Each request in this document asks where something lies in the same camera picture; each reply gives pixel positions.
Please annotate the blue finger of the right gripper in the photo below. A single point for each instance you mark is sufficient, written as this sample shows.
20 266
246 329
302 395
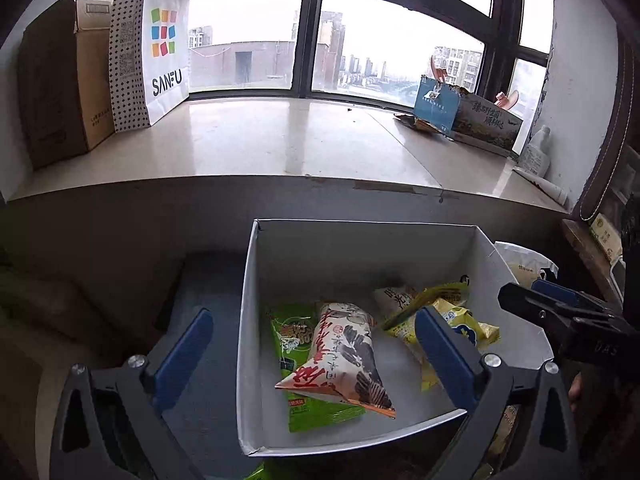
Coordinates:
556 291
535 307

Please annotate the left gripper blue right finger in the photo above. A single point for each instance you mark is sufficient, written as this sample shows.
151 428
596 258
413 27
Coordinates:
454 358

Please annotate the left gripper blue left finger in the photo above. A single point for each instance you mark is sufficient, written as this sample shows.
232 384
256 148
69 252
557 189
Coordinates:
180 361

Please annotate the yellow snack bag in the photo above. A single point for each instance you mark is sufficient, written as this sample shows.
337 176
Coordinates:
449 300

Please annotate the white red chip bag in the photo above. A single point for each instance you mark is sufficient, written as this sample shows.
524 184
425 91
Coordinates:
341 365

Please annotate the green seaweed snack bag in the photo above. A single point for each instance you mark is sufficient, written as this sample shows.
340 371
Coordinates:
292 327

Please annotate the white paper snack bag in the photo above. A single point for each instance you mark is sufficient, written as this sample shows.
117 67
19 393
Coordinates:
392 300

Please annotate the person's right hand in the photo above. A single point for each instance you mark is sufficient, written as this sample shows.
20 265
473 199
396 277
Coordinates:
575 388

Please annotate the wooden side shelf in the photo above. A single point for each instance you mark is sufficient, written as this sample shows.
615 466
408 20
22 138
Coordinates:
593 258

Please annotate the soft tissue pack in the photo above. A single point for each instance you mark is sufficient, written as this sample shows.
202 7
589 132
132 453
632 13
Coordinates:
526 265

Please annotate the beige small carton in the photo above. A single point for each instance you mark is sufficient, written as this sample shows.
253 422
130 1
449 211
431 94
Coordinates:
607 237

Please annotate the white tube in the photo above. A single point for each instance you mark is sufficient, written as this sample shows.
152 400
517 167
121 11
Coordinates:
552 190

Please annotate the white plastic bottle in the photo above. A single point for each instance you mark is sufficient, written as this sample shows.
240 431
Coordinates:
535 158

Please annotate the small green snack packet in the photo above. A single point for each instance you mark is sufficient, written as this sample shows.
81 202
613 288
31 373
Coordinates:
272 469

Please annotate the white open storage box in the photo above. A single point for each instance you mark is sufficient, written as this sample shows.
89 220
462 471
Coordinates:
316 261

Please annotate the blue printed tissue carton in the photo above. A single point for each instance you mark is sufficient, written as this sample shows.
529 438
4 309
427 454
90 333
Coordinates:
466 117

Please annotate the small wrapper on sill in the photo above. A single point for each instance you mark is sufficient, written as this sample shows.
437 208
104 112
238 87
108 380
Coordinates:
417 124

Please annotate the brown cardboard box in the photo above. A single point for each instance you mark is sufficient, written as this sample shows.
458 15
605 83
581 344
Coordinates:
62 81

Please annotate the white SANFU shopping bag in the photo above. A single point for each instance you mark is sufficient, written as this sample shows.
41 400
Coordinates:
148 61

